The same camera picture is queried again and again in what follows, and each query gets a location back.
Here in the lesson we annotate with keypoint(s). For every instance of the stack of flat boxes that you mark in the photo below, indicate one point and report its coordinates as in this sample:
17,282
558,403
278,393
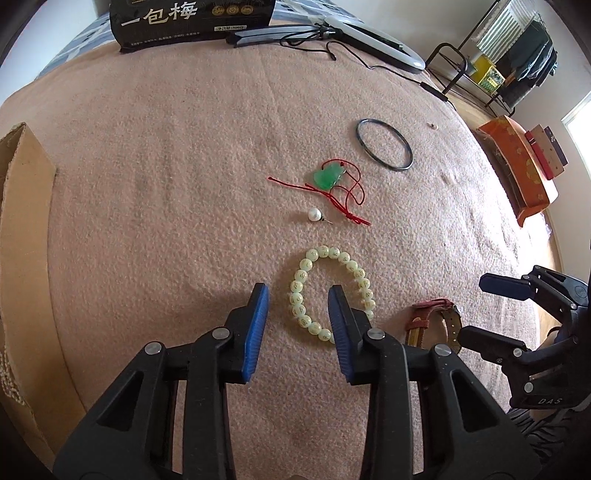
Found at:
549,150

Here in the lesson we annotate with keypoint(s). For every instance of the white radiator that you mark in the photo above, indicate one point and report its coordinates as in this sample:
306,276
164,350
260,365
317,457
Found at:
501,23

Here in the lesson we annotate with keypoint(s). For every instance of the black white striped cloth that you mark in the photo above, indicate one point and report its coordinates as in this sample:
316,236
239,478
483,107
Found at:
554,443

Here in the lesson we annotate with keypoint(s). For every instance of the yellow green box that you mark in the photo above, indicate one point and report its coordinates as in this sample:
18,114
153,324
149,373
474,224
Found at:
490,76

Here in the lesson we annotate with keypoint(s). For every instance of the black metal chair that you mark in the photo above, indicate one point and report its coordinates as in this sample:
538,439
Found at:
450,50

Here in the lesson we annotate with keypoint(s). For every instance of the pink blanket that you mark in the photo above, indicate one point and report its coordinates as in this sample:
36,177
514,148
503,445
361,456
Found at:
161,161

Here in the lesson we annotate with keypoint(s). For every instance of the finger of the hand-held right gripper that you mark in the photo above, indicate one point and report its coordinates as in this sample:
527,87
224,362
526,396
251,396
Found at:
489,341
503,286

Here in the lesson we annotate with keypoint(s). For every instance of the brown cardboard box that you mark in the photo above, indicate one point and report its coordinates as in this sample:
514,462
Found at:
27,207

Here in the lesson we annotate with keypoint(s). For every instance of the dark hanging clothes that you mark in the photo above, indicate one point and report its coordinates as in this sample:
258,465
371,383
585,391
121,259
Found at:
531,60

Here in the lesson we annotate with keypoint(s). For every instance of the white pearl strand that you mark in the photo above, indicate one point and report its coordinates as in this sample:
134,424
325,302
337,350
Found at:
9,383

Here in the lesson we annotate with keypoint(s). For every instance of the black clothes rack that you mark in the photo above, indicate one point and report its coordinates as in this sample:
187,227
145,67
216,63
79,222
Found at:
489,27

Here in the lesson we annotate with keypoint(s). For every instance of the blue patterned bedsheet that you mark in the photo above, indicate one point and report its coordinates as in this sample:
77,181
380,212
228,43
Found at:
78,46

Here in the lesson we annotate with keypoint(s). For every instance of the window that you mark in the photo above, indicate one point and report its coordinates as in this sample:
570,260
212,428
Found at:
579,134

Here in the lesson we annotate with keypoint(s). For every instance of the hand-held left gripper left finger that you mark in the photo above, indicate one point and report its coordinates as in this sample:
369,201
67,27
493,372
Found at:
256,332

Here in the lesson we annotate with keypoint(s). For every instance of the dark thin bangle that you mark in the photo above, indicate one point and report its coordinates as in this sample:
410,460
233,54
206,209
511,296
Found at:
358,134

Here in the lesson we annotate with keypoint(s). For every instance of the black printed carton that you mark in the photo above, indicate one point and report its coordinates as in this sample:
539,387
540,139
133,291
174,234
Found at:
194,23

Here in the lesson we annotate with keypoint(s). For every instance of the silver black folded stand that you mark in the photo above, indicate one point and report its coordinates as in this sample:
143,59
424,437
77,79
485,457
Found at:
268,34

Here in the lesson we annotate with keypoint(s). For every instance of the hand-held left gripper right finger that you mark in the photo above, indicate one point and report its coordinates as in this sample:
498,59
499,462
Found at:
338,337

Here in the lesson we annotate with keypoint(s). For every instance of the white pearl earring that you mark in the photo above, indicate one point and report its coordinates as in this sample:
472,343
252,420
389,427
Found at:
314,215

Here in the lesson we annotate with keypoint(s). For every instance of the orange patterned gift box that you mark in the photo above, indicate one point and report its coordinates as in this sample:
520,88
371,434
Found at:
521,170

